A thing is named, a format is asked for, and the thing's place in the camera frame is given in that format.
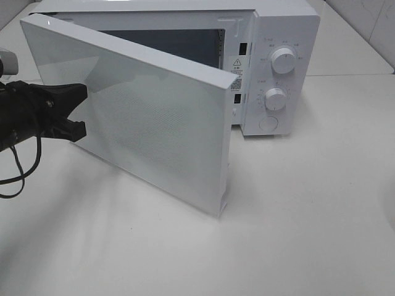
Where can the round white door button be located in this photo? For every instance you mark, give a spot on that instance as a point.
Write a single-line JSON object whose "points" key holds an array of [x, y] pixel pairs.
{"points": [[268, 124]]}

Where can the white microwave knob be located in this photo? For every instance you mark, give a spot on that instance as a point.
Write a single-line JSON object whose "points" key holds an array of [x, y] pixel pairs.
{"points": [[275, 99], [283, 60]]}

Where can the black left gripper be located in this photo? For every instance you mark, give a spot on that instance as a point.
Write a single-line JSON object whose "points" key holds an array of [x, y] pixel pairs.
{"points": [[29, 110]]}

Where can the white microwave oven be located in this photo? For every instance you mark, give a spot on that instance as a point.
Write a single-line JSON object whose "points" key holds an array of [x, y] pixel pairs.
{"points": [[207, 40]]}

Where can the white microwave door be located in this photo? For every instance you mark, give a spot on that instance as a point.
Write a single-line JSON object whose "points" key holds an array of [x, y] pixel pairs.
{"points": [[163, 118]]}

